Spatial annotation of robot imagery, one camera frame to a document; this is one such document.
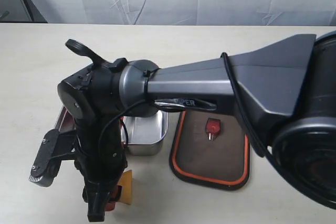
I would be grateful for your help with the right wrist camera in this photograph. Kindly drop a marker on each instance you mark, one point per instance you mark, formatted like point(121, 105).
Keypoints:
point(46, 158)

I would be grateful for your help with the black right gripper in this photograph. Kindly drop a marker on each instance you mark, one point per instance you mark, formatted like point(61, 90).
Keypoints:
point(101, 176)

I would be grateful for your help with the yellow toy cheese wedge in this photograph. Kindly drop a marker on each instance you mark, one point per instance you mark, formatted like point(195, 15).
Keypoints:
point(125, 183)

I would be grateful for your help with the steel two-compartment lunch box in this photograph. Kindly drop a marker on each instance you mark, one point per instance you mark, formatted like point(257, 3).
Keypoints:
point(140, 136)

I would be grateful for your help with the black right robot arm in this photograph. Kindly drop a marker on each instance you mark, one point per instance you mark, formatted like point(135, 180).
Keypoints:
point(282, 95)

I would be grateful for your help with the dark transparent lunch box lid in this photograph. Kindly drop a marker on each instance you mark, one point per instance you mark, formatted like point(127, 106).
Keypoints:
point(210, 150)

